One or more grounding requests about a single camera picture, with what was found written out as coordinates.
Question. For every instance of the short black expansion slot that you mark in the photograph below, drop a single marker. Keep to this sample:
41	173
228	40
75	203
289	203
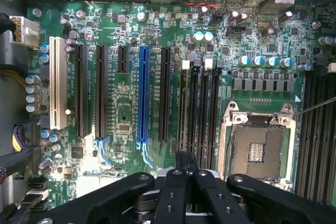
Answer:
123	60

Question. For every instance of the blue expansion slot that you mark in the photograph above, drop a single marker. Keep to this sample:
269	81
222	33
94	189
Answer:
143	93

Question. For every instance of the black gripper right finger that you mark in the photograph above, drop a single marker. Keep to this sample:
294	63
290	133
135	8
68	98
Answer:
218	197

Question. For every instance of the white PCI expansion slot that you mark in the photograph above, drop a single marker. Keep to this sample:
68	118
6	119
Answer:
58	82

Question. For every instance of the silver CPU socket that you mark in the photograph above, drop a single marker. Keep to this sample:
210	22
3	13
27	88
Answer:
257	145

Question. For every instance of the silver socket locking lever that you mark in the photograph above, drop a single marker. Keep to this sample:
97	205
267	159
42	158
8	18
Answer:
317	106

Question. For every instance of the RAM slot with black latch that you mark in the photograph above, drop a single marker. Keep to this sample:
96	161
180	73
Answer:
193	103
214	108

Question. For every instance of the white power connector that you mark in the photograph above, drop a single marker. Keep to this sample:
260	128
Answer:
26	31

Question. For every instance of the green PC motherboard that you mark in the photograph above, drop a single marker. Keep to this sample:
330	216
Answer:
126	27

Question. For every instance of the square black chip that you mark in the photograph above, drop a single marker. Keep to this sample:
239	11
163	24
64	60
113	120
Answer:
77	152

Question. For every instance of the silver mounting screw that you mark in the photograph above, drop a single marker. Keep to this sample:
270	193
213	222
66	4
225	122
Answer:
141	16
80	14
316	25
37	12

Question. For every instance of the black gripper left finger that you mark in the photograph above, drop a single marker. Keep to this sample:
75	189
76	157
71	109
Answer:
170	195

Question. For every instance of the silver blue capacitor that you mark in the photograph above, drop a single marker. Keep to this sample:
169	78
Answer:
44	48
208	36
32	79
32	89
32	107
32	98
198	36
44	58

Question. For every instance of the long black expansion slot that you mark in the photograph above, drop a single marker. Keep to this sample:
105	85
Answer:
101	90
165	93
81	90

